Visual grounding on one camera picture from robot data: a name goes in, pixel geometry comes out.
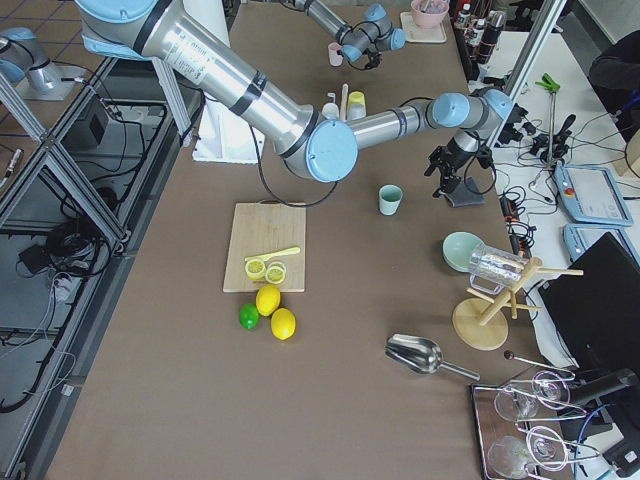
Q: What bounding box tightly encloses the lower teach pendant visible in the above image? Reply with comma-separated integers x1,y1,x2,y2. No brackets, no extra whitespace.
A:
562,223,638,261

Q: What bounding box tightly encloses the wooden cutting board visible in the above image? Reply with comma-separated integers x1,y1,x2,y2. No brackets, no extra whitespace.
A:
223,203,306,293

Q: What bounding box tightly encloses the yellow lemon upper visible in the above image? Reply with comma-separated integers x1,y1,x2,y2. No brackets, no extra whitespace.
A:
255,284,281,317

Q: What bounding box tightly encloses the cream serving tray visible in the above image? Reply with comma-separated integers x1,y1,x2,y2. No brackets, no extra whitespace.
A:
400,12,447,44

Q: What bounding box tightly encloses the clear glass mug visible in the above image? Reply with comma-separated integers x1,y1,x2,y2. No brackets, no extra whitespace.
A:
468,243,528,295

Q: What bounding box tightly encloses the mint green bowl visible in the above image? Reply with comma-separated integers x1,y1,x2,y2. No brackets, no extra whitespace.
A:
442,231,483,273

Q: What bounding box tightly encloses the metal glass rack tray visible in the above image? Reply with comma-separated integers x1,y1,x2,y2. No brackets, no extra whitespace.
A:
471,368,600,479

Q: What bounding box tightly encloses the wine glass upper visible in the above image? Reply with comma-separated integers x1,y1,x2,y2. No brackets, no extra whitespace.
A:
494,370,570,422

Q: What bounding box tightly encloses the yellow plastic knife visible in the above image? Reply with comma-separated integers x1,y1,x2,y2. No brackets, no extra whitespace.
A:
244,246,301,262

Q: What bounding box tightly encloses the green tipped reach stick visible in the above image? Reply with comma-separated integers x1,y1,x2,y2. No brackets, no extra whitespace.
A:
536,73,560,164

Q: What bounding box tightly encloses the teach pendant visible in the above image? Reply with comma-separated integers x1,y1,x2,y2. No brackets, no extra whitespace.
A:
553,165,634,227
562,223,638,261

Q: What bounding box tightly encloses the wine glass lower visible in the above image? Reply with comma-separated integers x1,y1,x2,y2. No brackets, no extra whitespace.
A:
486,426,569,479

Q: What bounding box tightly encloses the upper teach pendant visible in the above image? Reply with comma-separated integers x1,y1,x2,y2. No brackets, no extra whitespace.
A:
553,165,634,227

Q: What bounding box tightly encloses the pink cup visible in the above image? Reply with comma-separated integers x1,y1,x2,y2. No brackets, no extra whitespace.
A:
327,42,343,67

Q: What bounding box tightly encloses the yellow cup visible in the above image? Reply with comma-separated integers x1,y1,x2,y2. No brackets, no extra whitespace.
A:
346,91,367,121

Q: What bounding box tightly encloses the lemon slice left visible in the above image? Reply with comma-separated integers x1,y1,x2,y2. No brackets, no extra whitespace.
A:
244,258,267,281

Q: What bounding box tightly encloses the white cup upper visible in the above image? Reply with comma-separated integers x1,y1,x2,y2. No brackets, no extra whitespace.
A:
321,102,340,119

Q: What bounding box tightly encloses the wooden mug tree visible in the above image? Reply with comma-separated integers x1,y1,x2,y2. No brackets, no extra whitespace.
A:
452,257,584,351

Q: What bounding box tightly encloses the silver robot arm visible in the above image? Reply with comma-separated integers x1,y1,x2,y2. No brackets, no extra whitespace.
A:
76,1,513,196
280,0,406,71

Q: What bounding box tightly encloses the wine glass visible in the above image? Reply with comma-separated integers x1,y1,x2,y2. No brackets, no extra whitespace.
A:
494,370,570,422
486,426,569,479

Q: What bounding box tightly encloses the yellow lemon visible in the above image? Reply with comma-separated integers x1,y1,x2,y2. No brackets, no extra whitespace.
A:
255,284,281,317
271,308,297,340

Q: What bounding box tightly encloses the seated person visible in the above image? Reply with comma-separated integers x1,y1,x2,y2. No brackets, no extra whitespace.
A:
588,30,639,142

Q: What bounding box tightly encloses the steel metal scoop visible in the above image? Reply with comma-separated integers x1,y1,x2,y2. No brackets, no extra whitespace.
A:
385,333,480,381

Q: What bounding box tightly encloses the black laptop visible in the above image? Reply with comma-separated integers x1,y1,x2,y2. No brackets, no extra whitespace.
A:
540,233,639,373

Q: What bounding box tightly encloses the yellow lemon lower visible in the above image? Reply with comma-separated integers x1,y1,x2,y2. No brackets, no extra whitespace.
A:
271,308,297,340

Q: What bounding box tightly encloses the pink bowl with ice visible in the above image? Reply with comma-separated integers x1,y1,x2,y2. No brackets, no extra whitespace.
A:
410,0,449,29

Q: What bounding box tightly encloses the mint green cup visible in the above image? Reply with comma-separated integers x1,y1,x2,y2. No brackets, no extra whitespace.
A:
378,184,403,216

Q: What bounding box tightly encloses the lemon slice right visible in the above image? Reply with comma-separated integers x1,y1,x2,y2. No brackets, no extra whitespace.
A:
264,261,287,285

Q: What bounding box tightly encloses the grey folded cloth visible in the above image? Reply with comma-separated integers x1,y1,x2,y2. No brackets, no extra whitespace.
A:
445,177,486,208

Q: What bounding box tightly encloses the green lime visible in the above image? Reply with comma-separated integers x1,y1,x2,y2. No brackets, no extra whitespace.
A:
238,303,261,330

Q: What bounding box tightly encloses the lemon slice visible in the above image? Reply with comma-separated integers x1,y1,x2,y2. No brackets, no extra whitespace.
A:
244,258,267,281
264,261,287,285

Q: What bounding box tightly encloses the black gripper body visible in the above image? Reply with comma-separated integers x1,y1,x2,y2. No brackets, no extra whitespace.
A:
362,50,382,70
429,145,466,175

